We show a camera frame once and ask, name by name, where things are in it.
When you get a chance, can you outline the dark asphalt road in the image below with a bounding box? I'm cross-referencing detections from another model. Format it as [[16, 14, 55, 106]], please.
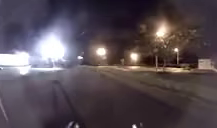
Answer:
[[0, 64, 217, 128]]

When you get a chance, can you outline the bright white street lamp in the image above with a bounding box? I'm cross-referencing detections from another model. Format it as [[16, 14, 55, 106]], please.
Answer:
[[37, 33, 67, 68]]

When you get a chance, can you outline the street lamp on pole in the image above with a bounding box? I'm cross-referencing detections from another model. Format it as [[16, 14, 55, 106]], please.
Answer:
[[173, 47, 181, 66], [153, 29, 167, 71]]

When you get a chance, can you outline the robot's own part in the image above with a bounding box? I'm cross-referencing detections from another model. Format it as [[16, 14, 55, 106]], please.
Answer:
[[66, 121, 80, 128], [130, 122, 144, 128]]

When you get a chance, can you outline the bare branched tree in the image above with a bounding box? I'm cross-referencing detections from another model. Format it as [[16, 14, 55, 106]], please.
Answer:
[[139, 23, 204, 68]]

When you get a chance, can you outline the white box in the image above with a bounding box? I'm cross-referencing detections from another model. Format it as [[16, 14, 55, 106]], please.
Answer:
[[197, 58, 214, 70]]

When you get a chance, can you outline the low white building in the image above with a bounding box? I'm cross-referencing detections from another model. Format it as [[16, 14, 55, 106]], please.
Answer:
[[0, 51, 31, 69]]

